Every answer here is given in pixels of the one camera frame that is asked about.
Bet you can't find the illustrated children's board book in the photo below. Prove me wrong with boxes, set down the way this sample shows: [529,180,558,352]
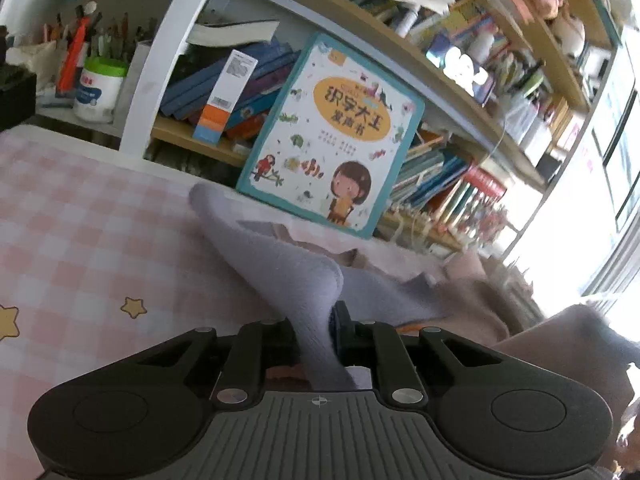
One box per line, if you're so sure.
[235,32,426,240]

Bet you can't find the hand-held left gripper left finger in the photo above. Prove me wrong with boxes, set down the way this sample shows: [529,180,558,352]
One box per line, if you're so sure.
[136,317,301,407]

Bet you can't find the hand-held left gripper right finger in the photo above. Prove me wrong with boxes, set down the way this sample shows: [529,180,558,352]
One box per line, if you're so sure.
[328,300,505,406]

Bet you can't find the shelf row of mixed books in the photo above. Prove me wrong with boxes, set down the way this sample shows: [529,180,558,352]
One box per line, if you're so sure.
[360,0,547,107]

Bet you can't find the pink knit garment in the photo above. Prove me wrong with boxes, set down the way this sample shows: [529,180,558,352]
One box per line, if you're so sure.
[270,220,640,443]

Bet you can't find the pink checkered bedsheet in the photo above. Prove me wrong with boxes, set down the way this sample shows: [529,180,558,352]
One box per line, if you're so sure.
[0,127,351,480]

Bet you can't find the white and wood bookshelf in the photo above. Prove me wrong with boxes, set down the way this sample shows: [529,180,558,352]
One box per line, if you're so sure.
[119,0,623,261]

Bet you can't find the bright window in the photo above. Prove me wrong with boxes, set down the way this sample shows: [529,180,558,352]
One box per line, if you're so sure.
[580,35,640,301]

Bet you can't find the bunch of pens and pencils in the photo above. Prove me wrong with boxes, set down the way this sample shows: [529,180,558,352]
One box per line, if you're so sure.
[42,2,161,63]

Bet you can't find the black box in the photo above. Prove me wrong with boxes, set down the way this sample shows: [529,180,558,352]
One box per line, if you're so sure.
[0,25,39,131]

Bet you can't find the white jar with green lid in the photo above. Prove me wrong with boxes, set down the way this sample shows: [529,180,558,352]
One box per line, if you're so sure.
[73,56,129,124]

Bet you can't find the row of colourful picture books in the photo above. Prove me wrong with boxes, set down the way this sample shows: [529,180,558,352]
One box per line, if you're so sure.
[379,130,509,248]

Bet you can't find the open white paperback book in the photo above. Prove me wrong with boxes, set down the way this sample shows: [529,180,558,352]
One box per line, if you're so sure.
[186,19,281,47]

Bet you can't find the grey sock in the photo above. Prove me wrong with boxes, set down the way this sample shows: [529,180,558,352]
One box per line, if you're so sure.
[189,182,452,392]

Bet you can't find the stack of blue books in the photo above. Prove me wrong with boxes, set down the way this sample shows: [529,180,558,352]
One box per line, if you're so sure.
[159,40,302,147]

